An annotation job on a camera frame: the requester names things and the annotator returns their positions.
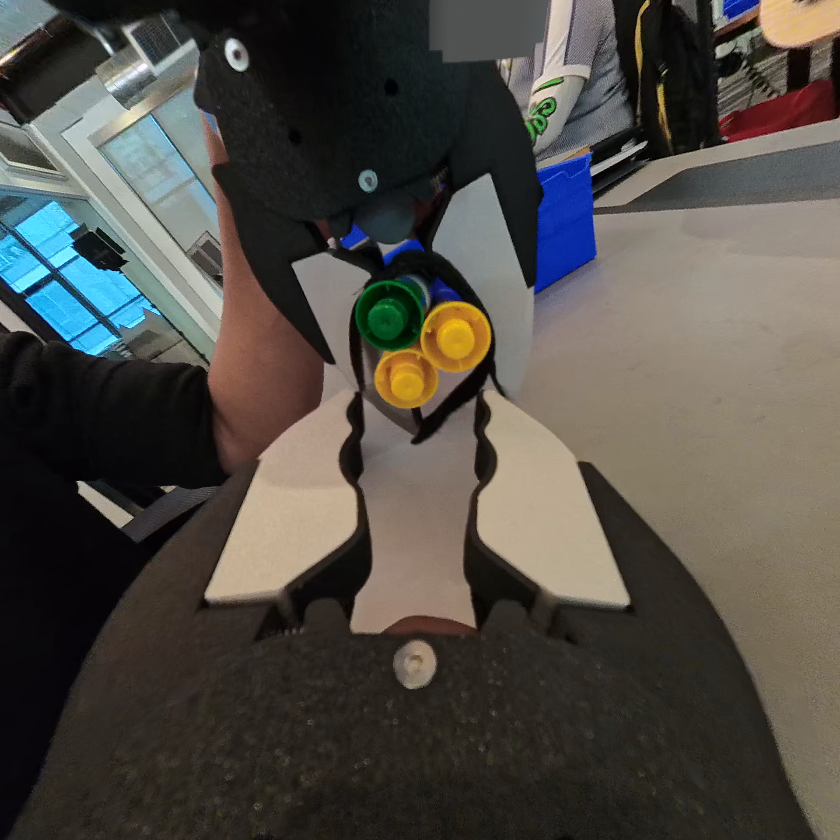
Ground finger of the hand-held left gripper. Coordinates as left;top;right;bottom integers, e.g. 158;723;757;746
290;251;421;435
428;172;535;400

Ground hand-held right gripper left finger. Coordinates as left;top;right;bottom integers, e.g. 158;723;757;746
203;388;374;609

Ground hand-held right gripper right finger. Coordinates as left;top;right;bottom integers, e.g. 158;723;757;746
462;388;633;614

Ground green white dry-erase marker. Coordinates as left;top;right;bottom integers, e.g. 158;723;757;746
354;276;431;352

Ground black hook-and-loop strap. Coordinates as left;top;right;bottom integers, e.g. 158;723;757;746
328;244;508;446

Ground person's left forearm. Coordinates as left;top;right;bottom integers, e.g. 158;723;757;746
205;115;361;476

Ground black desk pad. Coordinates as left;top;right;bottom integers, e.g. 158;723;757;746
592;152;840;216

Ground blue plastic bin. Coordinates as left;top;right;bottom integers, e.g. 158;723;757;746
340;151;599;296

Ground white vent grille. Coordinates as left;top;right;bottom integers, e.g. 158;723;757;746
125;16;193;65

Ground person's black shirt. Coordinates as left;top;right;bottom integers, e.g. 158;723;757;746
0;330;229;840

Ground grey screen on stand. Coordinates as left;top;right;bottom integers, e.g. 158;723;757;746
71;225;130;271

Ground black yellow backpack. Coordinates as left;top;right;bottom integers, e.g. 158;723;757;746
613;0;723;157

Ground red bag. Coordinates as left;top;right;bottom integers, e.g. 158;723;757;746
717;79;840;144

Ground wooden board with printed sheet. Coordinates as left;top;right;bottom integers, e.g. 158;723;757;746
756;0;840;51

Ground silver ventilation duct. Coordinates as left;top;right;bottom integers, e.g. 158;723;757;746
95;49;198;111

